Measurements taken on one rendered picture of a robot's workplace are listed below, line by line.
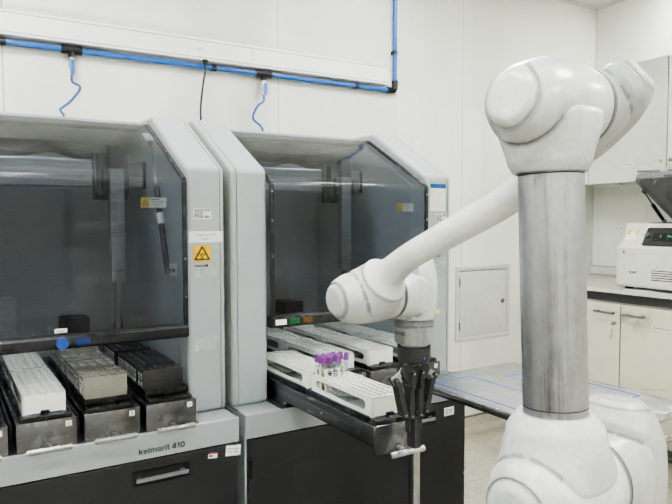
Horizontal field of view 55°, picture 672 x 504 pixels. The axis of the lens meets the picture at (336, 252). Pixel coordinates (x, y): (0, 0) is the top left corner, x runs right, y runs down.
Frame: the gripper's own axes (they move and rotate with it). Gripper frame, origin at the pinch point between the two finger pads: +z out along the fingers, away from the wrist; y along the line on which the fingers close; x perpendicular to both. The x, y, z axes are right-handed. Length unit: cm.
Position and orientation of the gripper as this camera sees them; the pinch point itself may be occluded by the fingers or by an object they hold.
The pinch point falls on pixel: (413, 431)
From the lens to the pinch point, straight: 155.7
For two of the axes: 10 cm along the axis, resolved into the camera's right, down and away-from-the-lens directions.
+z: 0.0, 10.0, 0.5
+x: 5.2, 0.4, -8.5
